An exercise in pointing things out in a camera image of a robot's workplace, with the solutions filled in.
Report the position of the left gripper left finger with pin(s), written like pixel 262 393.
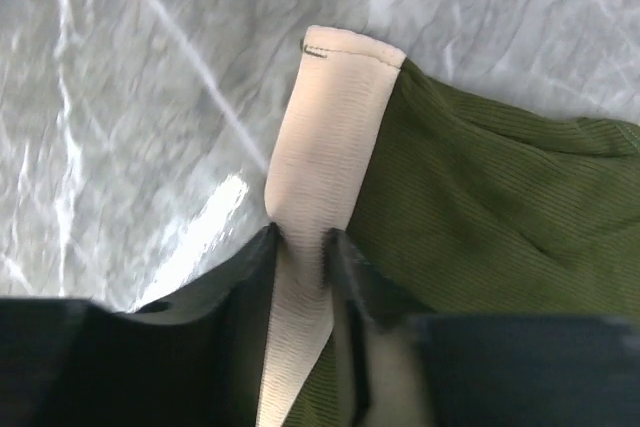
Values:
pixel 194 357

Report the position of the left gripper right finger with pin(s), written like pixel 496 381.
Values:
pixel 399 363

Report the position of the olive green underwear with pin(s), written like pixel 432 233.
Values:
pixel 471 204

